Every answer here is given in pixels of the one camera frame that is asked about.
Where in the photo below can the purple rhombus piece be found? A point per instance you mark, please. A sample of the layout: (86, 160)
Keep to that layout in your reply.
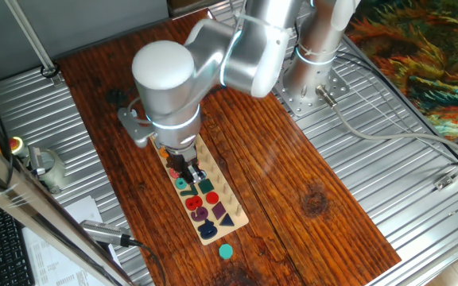
(218, 209)

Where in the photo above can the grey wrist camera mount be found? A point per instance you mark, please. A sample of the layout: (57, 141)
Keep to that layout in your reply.
(133, 127)

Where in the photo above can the brown number four piece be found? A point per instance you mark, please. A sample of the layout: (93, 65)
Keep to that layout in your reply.
(169, 163)

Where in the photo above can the teal octagon puzzle piece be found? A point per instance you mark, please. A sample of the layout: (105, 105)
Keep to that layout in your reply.
(226, 251)

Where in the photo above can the red number eight piece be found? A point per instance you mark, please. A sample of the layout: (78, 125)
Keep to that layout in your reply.
(193, 203)

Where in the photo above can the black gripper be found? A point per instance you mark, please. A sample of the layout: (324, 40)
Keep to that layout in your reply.
(181, 161)

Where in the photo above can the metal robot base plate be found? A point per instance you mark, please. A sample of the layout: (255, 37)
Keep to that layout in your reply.
(304, 108)

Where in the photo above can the printed paper sheet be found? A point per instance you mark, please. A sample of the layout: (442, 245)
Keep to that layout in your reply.
(54, 262)

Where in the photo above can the orange number three piece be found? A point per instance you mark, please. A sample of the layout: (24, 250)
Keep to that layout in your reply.
(163, 153)

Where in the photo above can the aluminium frame post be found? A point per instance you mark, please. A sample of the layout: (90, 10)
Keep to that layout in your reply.
(30, 37)

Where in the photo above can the teal number six piece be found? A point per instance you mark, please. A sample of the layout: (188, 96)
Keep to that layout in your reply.
(180, 183)

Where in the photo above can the grey metal clamp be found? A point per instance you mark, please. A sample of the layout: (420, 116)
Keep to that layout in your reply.
(36, 161)

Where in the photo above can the navy triangle piece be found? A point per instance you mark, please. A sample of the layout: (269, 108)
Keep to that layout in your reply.
(226, 221)

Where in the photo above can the large aluminium frame beam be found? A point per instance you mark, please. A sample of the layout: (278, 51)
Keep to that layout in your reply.
(34, 206)

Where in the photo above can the pink number five piece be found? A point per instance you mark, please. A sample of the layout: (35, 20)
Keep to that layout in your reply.
(173, 173)

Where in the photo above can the navy number ten piece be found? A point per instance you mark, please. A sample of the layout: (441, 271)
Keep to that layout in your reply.
(207, 230)

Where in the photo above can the red emergency stop button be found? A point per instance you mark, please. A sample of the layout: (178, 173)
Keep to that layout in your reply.
(15, 143)

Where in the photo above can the dark green square piece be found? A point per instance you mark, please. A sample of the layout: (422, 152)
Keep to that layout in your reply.
(206, 186)

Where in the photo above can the dark green number seven piece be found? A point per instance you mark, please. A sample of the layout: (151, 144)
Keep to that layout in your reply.
(189, 192)

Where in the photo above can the dark brown wooden plank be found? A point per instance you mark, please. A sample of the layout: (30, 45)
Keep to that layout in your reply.
(276, 167)

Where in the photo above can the silver camera on stand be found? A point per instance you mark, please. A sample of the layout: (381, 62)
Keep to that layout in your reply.
(102, 232)

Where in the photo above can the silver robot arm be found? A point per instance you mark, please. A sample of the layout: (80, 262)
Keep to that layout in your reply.
(165, 79)

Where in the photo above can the wooden shape puzzle board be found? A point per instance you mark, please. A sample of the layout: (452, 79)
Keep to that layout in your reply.
(229, 198)

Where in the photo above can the colourful painted cloth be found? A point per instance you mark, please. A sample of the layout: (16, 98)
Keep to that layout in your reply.
(424, 51)

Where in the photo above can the red circle piece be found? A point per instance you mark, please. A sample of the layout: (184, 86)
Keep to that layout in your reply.
(212, 197)

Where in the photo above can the purple number nine piece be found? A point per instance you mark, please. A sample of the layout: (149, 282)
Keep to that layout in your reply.
(199, 214)

